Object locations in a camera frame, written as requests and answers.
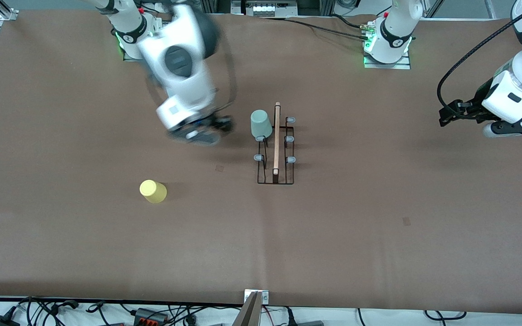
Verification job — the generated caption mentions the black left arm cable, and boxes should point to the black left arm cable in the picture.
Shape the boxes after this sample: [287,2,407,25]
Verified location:
[436,0,522,115]

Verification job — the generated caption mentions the metal corner bracket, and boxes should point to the metal corner bracket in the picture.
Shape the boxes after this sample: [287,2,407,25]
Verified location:
[244,289,270,305]

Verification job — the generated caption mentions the black wire cup holder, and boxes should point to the black wire cup holder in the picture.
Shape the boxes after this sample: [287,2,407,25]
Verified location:
[254,102,296,185]

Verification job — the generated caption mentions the aluminium profile beam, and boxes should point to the aluminium profile beam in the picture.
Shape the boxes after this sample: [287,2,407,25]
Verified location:
[231,292,264,326]

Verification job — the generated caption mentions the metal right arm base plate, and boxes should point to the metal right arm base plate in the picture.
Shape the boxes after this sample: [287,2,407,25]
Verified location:
[122,13,174,63]

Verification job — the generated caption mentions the thick black table cable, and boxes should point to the thick black table cable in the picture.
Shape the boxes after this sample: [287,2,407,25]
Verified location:
[261,16,370,41]

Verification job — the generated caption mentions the grey-green plastic cup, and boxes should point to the grey-green plastic cup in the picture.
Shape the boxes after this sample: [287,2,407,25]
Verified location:
[250,110,273,139]

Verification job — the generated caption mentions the white power strip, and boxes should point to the white power strip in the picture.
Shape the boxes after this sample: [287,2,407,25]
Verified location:
[243,0,299,18]

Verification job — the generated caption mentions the thin black table cable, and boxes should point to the thin black table cable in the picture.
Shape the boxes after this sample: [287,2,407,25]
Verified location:
[329,13,368,30]

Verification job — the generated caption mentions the orange black connector block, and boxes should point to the orange black connector block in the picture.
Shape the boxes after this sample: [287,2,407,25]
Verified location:
[133,307,168,325]

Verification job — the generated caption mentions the yellow plastic cup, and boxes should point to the yellow plastic cup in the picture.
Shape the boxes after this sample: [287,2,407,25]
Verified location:
[140,180,168,204]

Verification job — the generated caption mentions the brown paper table cover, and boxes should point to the brown paper table cover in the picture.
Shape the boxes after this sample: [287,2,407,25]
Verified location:
[0,10,522,315]

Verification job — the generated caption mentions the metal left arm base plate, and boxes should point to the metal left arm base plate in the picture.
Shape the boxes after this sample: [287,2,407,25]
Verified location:
[363,45,411,70]

